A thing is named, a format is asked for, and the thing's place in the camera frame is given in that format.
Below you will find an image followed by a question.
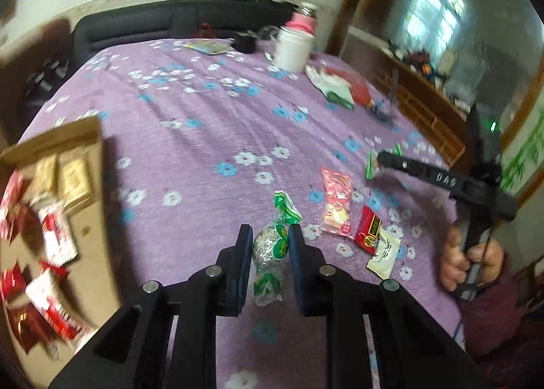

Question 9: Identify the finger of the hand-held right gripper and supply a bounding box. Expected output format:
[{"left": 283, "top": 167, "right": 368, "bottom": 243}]
[{"left": 376, "top": 150, "right": 431, "bottom": 178}]

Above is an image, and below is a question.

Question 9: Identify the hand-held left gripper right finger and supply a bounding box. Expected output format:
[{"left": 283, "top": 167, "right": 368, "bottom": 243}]
[{"left": 287, "top": 223, "right": 499, "bottom": 389}]

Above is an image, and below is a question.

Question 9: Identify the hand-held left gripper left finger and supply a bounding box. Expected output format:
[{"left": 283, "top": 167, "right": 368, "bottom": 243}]
[{"left": 49, "top": 224, "right": 254, "bottom": 389}]

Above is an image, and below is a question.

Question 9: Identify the green twist candy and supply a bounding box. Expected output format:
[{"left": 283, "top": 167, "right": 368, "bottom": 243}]
[
  {"left": 364, "top": 143, "right": 404, "bottom": 181},
  {"left": 252, "top": 190, "right": 303, "bottom": 308}
]

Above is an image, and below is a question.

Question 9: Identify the brown cardboard box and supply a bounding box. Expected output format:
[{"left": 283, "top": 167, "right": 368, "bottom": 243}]
[{"left": 0, "top": 116, "right": 137, "bottom": 373}]

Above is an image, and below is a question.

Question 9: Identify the large gold snack packet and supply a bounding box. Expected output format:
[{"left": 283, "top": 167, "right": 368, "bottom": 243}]
[{"left": 56, "top": 156, "right": 95, "bottom": 210}]

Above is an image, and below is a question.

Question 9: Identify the white red striped packet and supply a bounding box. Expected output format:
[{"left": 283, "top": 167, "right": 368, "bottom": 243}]
[{"left": 35, "top": 194, "right": 80, "bottom": 263}]

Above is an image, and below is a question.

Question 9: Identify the person's right forearm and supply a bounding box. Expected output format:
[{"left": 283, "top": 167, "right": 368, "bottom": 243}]
[{"left": 460, "top": 252, "right": 544, "bottom": 359}]

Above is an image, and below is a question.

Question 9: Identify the person's right hand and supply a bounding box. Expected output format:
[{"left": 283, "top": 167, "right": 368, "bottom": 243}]
[{"left": 439, "top": 225, "right": 509, "bottom": 297}]

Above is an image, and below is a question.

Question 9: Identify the dark metal tool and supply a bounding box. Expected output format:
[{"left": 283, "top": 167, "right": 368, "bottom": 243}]
[{"left": 366, "top": 99, "right": 397, "bottom": 125}]

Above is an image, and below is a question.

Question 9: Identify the wooden cabinet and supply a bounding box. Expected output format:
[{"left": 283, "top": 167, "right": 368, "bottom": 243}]
[{"left": 345, "top": 27, "right": 473, "bottom": 171}]

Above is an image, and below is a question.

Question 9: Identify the red packet gold circle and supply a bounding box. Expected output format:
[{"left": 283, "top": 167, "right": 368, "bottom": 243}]
[{"left": 354, "top": 204, "right": 384, "bottom": 253}]

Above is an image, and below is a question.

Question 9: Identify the pink snack packet yellow filling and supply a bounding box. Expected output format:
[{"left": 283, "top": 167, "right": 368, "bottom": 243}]
[{"left": 320, "top": 167, "right": 355, "bottom": 238}]

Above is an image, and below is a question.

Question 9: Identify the red plastic bag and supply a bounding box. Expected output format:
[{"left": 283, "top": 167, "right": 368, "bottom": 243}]
[{"left": 325, "top": 65, "right": 378, "bottom": 108}]

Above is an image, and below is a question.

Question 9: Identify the white snack packet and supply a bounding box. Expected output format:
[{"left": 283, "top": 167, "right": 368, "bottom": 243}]
[{"left": 367, "top": 226, "right": 404, "bottom": 280}]

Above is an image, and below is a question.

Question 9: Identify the white green plastic bag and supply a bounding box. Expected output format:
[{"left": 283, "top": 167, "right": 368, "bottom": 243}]
[{"left": 305, "top": 65, "right": 356, "bottom": 112}]

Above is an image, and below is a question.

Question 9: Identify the white plastic jar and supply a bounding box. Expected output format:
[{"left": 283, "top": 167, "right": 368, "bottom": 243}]
[{"left": 273, "top": 26, "right": 314, "bottom": 74}]

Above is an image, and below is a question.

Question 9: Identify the pink bottle metal cap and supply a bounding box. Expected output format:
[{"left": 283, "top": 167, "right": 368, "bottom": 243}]
[{"left": 285, "top": 2, "right": 319, "bottom": 38}]

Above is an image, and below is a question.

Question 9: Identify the black small object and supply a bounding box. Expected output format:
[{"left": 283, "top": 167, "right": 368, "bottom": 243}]
[{"left": 235, "top": 31, "right": 258, "bottom": 54}]

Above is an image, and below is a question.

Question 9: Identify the flat green booklet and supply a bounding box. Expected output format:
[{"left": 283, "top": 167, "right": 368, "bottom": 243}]
[{"left": 182, "top": 39, "right": 231, "bottom": 57}]

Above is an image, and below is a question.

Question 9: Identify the brown wooden chair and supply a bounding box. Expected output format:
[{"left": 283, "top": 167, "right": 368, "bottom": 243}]
[{"left": 16, "top": 18, "right": 74, "bottom": 118}]

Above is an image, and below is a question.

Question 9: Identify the bamboo wall poster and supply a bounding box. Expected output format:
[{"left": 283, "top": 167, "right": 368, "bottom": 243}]
[{"left": 500, "top": 111, "right": 544, "bottom": 200}]

